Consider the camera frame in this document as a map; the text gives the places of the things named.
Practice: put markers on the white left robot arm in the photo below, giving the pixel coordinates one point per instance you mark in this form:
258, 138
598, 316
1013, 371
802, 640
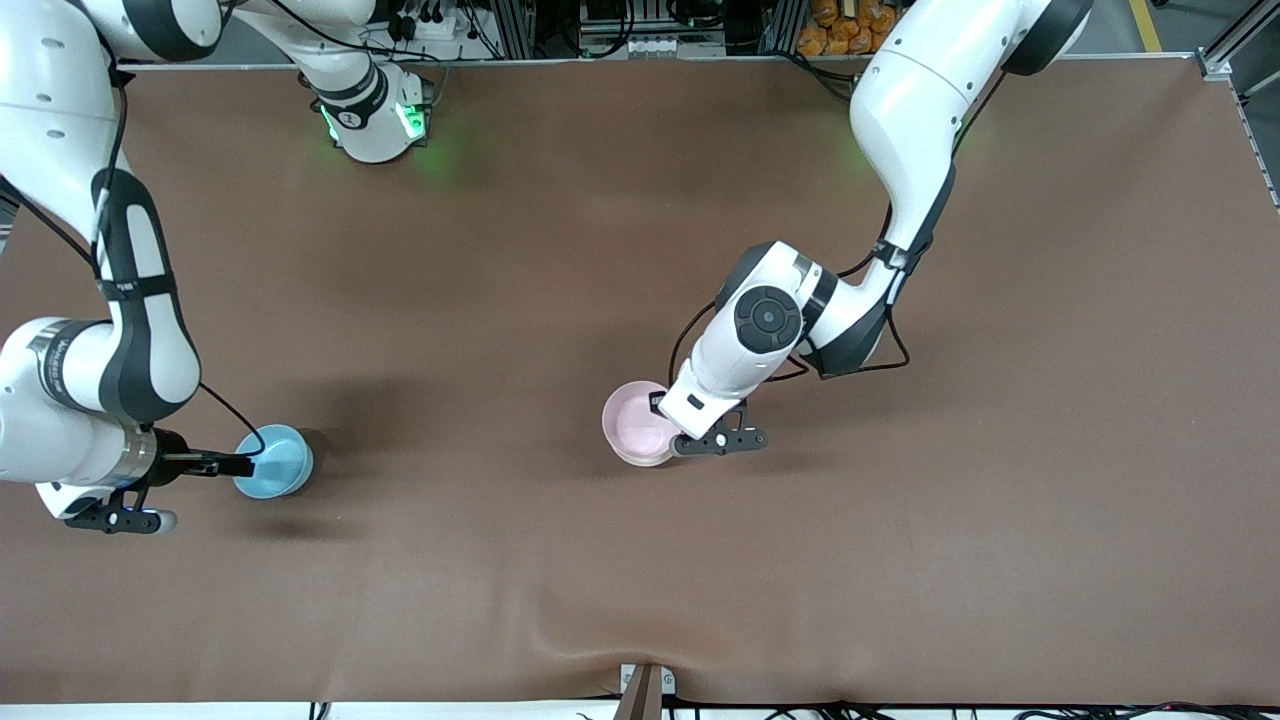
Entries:
920, 100

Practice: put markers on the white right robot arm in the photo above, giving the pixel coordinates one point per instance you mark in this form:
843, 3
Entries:
60, 120

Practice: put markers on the aluminium frame post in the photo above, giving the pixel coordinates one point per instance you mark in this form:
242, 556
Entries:
785, 25
515, 25

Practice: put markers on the blue bowl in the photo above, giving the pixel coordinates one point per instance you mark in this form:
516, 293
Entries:
280, 465

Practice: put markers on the metal table edge bracket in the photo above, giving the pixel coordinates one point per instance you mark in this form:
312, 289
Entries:
647, 690

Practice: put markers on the orange toy food pile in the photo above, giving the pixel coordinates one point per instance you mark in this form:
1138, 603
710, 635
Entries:
840, 30

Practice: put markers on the grey electronics box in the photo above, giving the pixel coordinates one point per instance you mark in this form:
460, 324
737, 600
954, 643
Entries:
650, 40

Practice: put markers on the aluminium corner frame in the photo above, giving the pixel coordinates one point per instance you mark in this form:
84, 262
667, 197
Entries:
1235, 45

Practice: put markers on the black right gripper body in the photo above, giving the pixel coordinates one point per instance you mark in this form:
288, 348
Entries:
178, 460

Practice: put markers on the white power strip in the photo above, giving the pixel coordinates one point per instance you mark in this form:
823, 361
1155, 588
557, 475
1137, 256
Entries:
430, 20

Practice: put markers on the pink bowl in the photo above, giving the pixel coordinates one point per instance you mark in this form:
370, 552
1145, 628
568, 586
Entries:
635, 420

